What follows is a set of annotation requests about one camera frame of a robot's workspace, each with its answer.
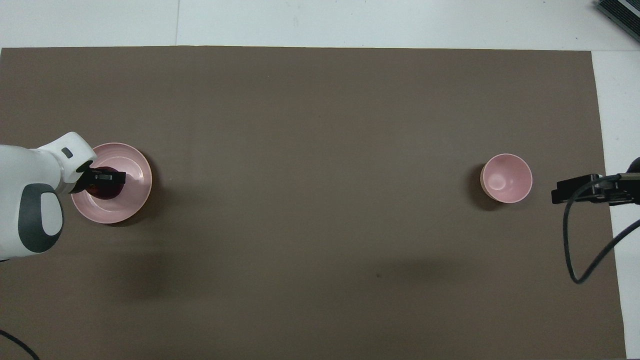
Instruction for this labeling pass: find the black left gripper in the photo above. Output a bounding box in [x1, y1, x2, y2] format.
[67, 160, 127, 195]

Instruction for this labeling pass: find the pink plate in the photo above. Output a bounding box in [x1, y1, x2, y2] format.
[70, 142, 153, 224]

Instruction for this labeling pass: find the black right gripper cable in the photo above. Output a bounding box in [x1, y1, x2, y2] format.
[563, 172, 640, 285]

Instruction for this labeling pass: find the dark red apple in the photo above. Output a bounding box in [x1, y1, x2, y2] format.
[89, 167, 126, 201]

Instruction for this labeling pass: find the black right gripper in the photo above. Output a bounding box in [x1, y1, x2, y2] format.
[551, 156, 640, 206]

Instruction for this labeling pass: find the dark ribbed panel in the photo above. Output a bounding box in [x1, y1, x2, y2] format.
[596, 0, 640, 36]

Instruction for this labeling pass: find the pink bowl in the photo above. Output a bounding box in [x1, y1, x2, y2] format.
[480, 153, 533, 204]

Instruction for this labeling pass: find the brown table mat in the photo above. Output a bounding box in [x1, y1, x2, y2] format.
[0, 46, 627, 360]

